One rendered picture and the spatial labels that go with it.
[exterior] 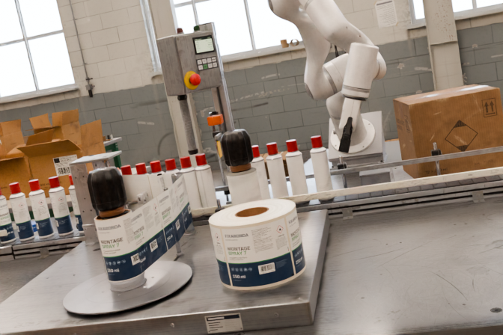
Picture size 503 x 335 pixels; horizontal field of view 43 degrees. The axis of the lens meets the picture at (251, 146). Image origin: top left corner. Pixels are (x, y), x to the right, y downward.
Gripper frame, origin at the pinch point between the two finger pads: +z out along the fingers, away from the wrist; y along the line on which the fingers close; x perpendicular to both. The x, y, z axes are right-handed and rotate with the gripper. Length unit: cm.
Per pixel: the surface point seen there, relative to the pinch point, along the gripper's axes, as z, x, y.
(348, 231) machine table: 20.8, 5.8, 19.6
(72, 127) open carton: 99, -255, -369
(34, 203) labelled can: 40, -99, 2
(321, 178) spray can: 11.2, -5.0, 2.0
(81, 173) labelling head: 22, -78, 15
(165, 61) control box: -15, -62, -3
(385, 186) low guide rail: 9.3, 14.4, 3.7
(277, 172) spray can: 12.2, -18.9, 2.0
